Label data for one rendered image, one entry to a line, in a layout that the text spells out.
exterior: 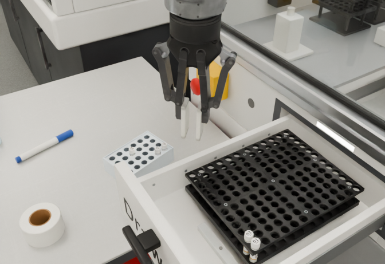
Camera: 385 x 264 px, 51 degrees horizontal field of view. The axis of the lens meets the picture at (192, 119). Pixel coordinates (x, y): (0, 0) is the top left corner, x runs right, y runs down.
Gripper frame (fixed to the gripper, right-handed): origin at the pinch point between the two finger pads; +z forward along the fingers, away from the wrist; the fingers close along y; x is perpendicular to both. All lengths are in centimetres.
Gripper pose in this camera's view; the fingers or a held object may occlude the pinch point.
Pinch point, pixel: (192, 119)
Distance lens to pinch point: 70.6
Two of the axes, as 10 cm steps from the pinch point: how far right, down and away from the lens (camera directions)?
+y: 9.8, 1.5, -1.6
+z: -0.2, 7.8, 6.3
